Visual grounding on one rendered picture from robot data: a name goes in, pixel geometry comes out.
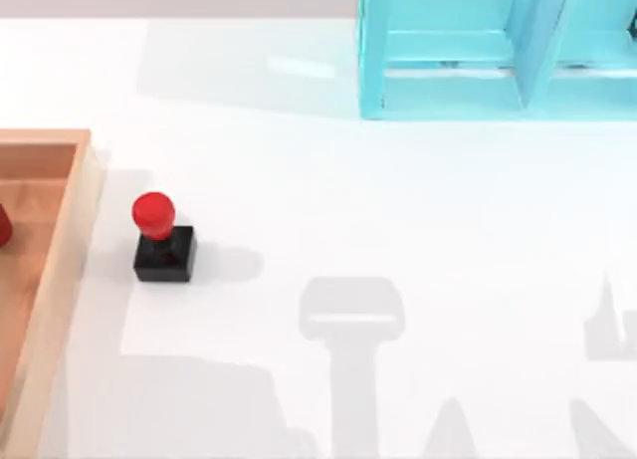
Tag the red and black stamp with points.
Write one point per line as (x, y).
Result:
(161, 245)

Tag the red object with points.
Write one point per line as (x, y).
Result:
(3, 227)

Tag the shallow salmon-coloured box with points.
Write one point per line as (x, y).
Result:
(55, 240)

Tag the light blue rack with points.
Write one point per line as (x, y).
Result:
(532, 80)

